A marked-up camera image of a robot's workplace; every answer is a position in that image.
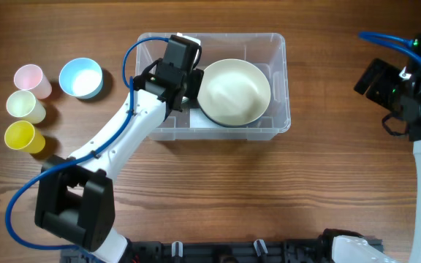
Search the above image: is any cream plate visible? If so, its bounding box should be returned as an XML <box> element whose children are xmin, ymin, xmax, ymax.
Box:
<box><xmin>197</xmin><ymin>58</ymin><xmax>271</xmax><ymax>127</ymax></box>

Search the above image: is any light blue bowl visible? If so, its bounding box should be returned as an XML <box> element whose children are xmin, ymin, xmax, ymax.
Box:
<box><xmin>58</xmin><ymin>58</ymin><xmax>103</xmax><ymax>99</ymax></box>

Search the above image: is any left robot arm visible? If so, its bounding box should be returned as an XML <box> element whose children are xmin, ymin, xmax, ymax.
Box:
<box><xmin>34</xmin><ymin>35</ymin><xmax>203</xmax><ymax>262</ymax></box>

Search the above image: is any clear plastic storage container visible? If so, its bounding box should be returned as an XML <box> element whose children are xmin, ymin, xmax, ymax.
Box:
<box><xmin>148</xmin><ymin>33</ymin><xmax>292</xmax><ymax>141</ymax></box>

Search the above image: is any pink cup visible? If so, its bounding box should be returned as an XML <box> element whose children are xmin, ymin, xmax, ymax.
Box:
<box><xmin>14</xmin><ymin>64</ymin><xmax>53</xmax><ymax>99</ymax></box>

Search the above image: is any pale green cup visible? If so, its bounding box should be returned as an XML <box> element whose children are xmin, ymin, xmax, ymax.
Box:
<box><xmin>6</xmin><ymin>91</ymin><xmax>46</xmax><ymax>124</ymax></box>

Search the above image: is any yellow cup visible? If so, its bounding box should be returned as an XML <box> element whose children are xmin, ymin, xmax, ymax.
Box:
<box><xmin>4</xmin><ymin>121</ymin><xmax>46</xmax><ymax>154</ymax></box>

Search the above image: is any right blue cable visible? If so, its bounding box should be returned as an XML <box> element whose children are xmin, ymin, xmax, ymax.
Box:
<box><xmin>357</xmin><ymin>31</ymin><xmax>421</xmax><ymax>91</ymax></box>

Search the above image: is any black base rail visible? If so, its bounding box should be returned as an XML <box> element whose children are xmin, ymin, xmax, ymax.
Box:
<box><xmin>59</xmin><ymin>239</ymin><xmax>383</xmax><ymax>263</ymax></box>

